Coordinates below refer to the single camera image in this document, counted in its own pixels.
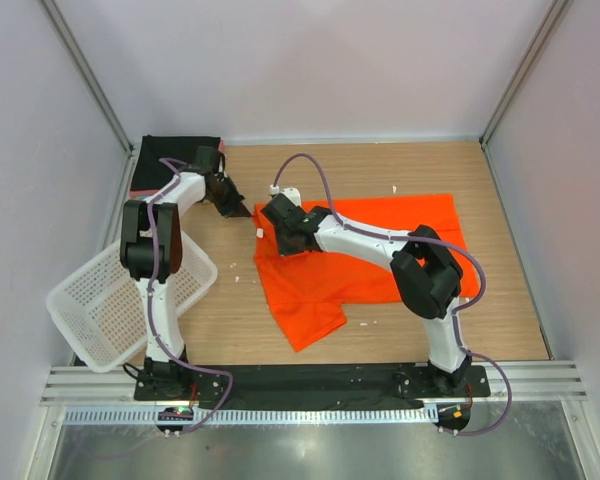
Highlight orange t-shirt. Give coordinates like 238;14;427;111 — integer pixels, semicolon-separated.
252;193;466;352

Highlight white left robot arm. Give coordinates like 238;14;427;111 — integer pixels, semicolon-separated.
120;146;251;400

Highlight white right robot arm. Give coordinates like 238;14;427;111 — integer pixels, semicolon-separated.
262;193;471;396

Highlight pink folded t-shirt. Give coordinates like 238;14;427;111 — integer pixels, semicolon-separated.
129;135;224;198

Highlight white plastic basket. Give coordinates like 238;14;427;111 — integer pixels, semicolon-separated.
46;235;218;373

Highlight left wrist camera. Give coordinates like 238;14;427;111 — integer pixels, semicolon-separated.
269;184;302;206

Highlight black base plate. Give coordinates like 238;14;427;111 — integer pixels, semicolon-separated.
138;363;491;411

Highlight white slotted cable duct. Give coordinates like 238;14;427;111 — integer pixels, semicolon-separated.
63;405;438;427

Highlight aluminium frame rail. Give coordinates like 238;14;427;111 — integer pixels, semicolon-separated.
41;361;586;411

